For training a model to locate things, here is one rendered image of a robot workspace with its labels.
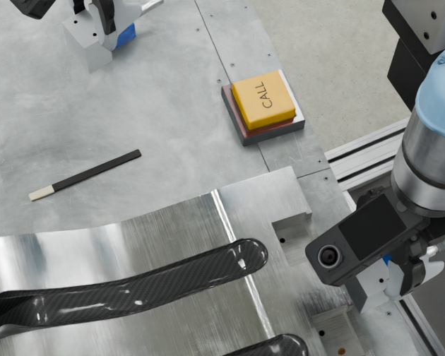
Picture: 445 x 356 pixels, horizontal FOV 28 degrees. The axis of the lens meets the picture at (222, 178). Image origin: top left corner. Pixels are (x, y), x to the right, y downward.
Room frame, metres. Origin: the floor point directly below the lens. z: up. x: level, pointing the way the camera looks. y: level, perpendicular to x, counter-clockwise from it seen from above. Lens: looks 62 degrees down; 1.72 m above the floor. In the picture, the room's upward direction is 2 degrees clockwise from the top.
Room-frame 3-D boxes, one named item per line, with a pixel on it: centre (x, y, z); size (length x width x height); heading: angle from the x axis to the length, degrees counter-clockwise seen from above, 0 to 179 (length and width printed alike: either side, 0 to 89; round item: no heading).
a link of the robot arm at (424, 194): (0.38, -0.18, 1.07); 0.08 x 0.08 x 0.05
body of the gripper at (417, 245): (0.38, -0.19, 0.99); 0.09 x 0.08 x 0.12; 117
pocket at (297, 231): (0.38, -0.08, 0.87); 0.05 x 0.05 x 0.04; 22
